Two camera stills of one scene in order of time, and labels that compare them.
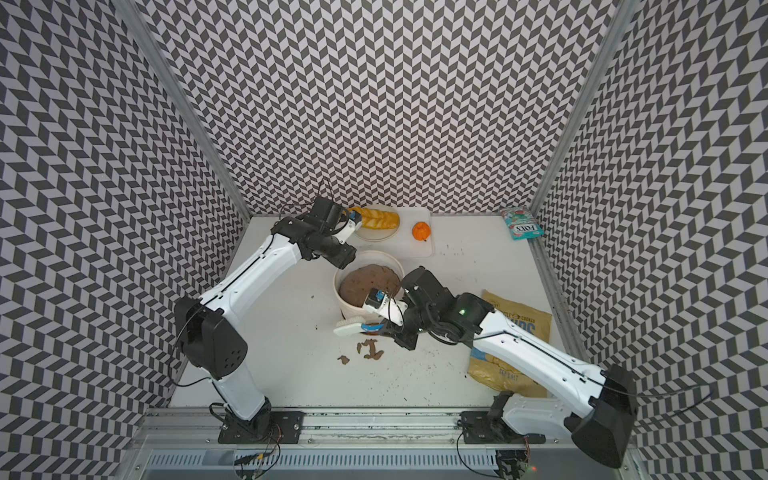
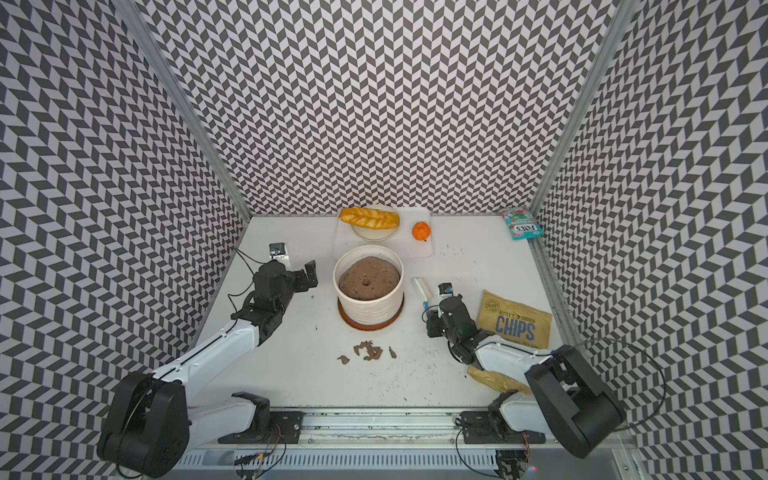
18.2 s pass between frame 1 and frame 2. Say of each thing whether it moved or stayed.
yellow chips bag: stayed
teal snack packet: stayed
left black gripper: moved
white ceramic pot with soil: stayed
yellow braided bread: stayed
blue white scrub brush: moved
